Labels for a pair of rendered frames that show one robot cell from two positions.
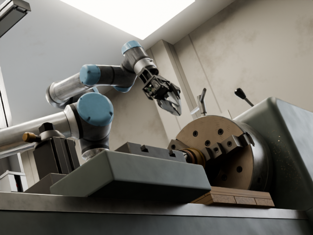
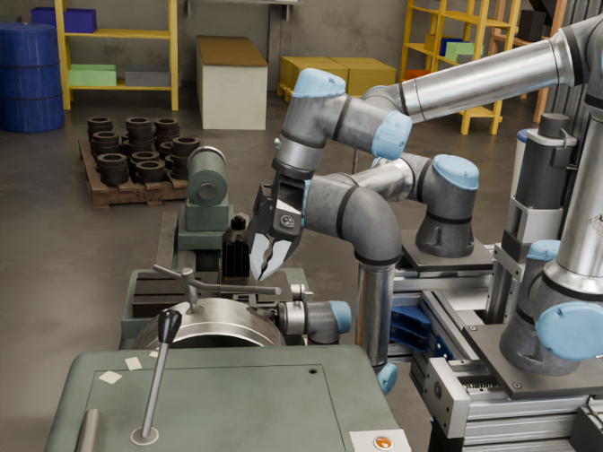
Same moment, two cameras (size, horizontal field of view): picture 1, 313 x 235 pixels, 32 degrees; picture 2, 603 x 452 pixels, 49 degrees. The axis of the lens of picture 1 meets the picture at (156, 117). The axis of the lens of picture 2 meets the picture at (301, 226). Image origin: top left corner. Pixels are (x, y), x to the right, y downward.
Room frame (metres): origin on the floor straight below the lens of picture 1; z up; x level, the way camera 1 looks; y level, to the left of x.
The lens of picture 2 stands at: (2.51, -0.69, 1.86)
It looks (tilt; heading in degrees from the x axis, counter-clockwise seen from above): 23 degrees down; 139
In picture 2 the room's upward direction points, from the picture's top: 4 degrees clockwise
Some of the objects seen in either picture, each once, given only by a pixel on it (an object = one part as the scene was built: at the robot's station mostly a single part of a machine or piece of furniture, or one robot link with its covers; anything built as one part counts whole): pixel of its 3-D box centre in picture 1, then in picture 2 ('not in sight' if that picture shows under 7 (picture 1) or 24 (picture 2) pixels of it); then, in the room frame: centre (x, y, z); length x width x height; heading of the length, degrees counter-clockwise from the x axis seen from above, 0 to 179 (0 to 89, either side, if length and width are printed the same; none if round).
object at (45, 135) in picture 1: (50, 141); (238, 232); (1.16, 0.26, 1.14); 0.08 x 0.08 x 0.03
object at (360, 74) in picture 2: not in sight; (336, 82); (-3.85, 5.30, 0.25); 1.44 x 1.04 x 0.50; 61
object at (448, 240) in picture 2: not in sight; (446, 228); (1.57, 0.63, 1.21); 0.15 x 0.15 x 0.10
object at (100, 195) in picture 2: not in sight; (140, 149); (-2.31, 1.70, 0.24); 1.36 x 0.94 x 0.49; 160
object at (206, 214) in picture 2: not in sight; (206, 195); (0.60, 0.51, 1.01); 0.30 x 0.20 x 0.29; 148
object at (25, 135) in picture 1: (32, 138); not in sight; (1.12, 0.28, 1.14); 0.04 x 0.02 x 0.02; 148
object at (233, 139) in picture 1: (225, 149); not in sight; (1.51, -0.16, 1.09); 0.12 x 0.11 x 0.05; 58
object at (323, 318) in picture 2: not in sight; (325, 318); (1.56, 0.23, 1.07); 0.11 x 0.08 x 0.09; 58
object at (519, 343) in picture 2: not in sight; (544, 331); (2.00, 0.39, 1.21); 0.15 x 0.15 x 0.10
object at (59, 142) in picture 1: (59, 164); (235, 254); (1.16, 0.25, 1.07); 0.07 x 0.07 x 0.10; 58
